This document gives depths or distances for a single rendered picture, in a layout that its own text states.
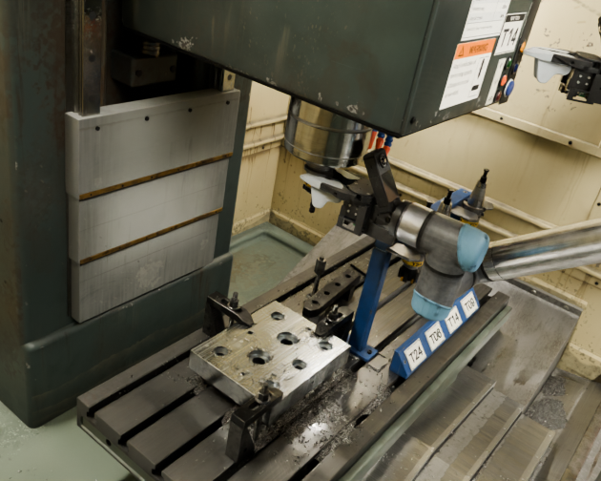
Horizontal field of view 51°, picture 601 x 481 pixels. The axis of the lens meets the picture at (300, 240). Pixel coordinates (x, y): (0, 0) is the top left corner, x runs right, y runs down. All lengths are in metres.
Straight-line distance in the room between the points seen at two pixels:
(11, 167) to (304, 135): 0.59
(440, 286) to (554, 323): 1.07
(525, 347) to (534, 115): 0.71
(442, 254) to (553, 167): 1.03
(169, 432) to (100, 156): 0.58
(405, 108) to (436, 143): 1.26
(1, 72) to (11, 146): 0.14
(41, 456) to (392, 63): 1.22
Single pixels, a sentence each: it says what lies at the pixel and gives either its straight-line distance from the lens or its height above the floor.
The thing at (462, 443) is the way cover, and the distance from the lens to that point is 1.72.
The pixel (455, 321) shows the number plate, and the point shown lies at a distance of 1.80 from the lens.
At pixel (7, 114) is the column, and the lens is 1.33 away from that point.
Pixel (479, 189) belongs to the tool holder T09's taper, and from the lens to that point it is 1.74.
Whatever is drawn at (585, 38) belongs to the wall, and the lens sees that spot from 2.03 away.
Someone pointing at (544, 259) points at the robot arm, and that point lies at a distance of 1.19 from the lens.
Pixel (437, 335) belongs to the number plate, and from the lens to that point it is 1.71.
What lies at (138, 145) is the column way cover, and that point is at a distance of 1.46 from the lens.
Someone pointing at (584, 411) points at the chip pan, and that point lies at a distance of 2.16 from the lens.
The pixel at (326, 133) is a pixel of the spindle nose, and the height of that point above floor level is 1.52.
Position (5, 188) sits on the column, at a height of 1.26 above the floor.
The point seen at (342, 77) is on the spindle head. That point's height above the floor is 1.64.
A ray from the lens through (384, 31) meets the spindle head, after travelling 0.97.
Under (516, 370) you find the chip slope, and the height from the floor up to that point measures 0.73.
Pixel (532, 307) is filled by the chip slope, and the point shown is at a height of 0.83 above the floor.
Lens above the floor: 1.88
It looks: 29 degrees down
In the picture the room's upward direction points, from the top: 11 degrees clockwise
